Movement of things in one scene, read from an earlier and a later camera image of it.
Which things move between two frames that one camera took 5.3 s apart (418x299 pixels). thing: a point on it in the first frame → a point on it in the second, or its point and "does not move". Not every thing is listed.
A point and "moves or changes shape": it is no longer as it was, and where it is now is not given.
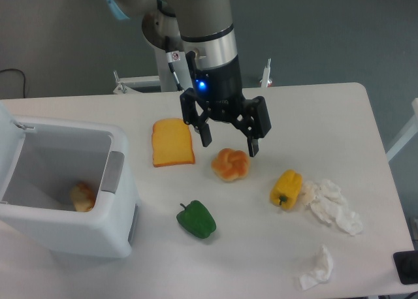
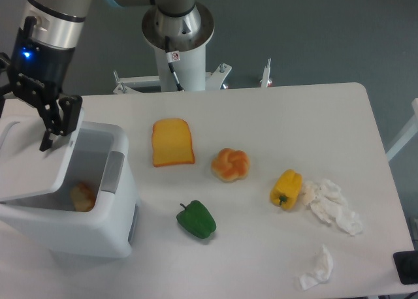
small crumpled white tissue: (321, 271) does not move
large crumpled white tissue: (326, 200) does not move
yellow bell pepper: (286, 188) does not move
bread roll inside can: (83, 197) does not move
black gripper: (219, 90) → (51, 65)
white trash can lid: (12, 137) moves or changes shape
